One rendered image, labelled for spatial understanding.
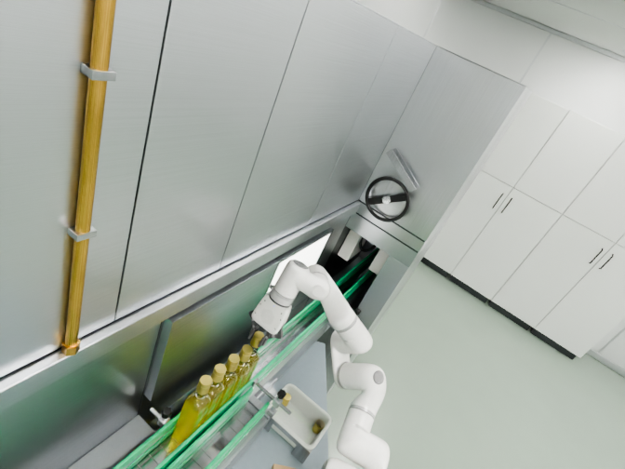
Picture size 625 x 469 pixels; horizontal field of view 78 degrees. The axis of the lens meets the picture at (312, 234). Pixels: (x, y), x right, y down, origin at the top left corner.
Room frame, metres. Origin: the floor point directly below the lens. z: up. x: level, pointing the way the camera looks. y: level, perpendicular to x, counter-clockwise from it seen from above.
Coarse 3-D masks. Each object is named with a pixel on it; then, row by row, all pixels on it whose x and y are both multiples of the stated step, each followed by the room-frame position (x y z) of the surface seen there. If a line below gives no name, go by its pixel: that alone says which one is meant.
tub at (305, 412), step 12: (288, 384) 1.07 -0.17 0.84; (300, 396) 1.05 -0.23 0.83; (288, 408) 1.03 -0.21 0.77; (300, 408) 1.04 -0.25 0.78; (312, 408) 1.03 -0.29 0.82; (276, 420) 0.91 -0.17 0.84; (288, 420) 0.98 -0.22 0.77; (300, 420) 1.00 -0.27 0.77; (312, 420) 1.02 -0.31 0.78; (324, 420) 1.01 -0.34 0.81; (288, 432) 0.89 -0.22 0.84; (300, 432) 0.95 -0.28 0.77; (312, 432) 0.97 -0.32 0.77; (324, 432) 0.94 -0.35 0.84; (312, 444) 0.88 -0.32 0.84
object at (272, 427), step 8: (272, 384) 1.07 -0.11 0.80; (272, 392) 1.07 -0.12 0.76; (272, 424) 0.91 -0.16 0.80; (272, 432) 0.91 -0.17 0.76; (280, 432) 0.90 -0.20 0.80; (280, 440) 0.89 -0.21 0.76; (288, 440) 0.88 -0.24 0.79; (296, 440) 0.87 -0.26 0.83; (288, 448) 0.88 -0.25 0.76; (296, 448) 0.87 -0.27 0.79; (304, 448) 0.86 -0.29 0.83; (296, 456) 0.86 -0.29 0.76; (304, 456) 0.86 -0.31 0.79
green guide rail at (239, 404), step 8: (248, 392) 0.87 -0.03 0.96; (240, 400) 0.83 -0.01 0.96; (232, 408) 0.79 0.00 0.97; (240, 408) 0.85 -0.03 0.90; (224, 416) 0.75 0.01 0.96; (232, 416) 0.81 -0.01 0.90; (216, 424) 0.72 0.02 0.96; (208, 432) 0.69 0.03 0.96; (216, 432) 0.74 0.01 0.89; (200, 440) 0.65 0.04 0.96; (192, 448) 0.62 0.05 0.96; (200, 448) 0.67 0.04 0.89; (184, 456) 0.60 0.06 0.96; (192, 456) 0.64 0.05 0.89; (176, 464) 0.57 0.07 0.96
